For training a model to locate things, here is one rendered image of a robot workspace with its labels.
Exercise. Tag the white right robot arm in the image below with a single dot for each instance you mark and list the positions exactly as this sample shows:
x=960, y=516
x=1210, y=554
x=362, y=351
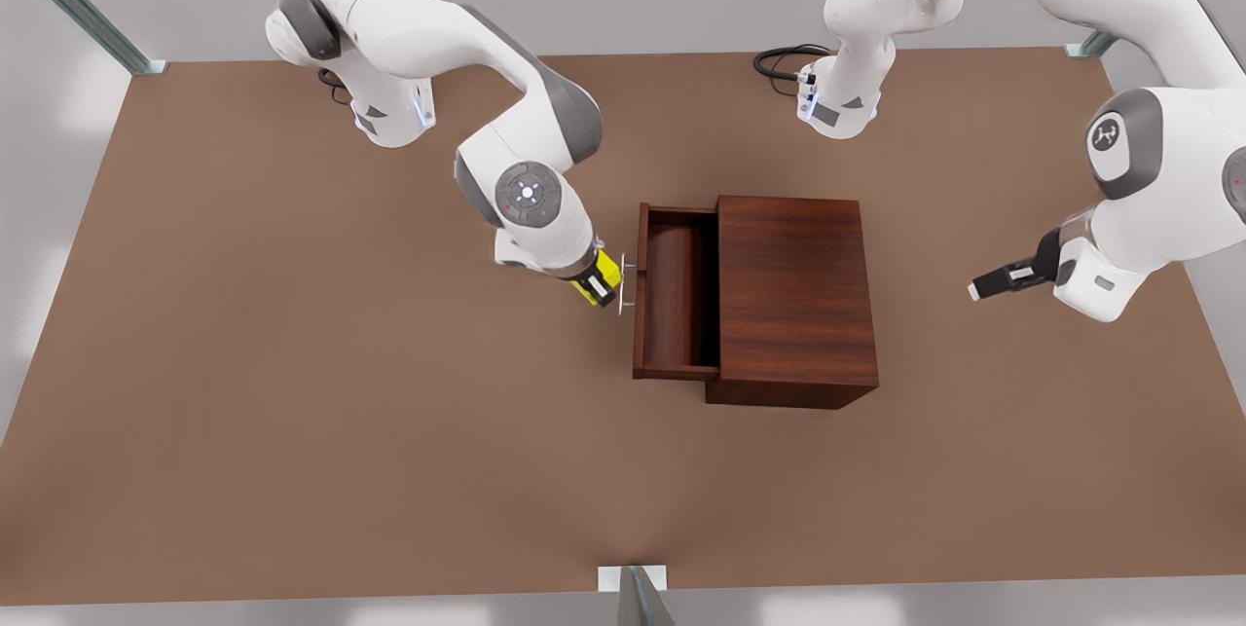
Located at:
x=419, y=27

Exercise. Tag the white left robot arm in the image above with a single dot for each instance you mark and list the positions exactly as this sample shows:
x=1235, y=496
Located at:
x=1149, y=207

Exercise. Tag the dark wooden cabinet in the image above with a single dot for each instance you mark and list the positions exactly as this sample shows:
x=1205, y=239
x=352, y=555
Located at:
x=793, y=300

